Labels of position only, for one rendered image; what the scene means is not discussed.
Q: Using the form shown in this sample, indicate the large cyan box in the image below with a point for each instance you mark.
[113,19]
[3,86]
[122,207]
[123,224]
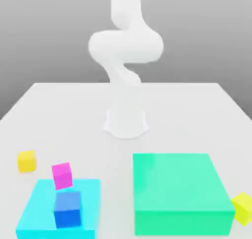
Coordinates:
[35,209]

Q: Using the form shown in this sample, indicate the small lime yellow cube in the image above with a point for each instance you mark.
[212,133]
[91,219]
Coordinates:
[243,207]

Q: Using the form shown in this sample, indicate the small blue cube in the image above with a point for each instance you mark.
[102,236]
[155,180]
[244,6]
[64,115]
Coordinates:
[67,210]

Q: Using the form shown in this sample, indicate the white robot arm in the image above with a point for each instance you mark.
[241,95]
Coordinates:
[126,46]

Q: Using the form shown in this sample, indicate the large green box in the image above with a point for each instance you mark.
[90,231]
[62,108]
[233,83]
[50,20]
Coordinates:
[177,185]

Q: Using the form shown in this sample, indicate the small magenta cube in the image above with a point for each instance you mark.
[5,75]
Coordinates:
[62,176]

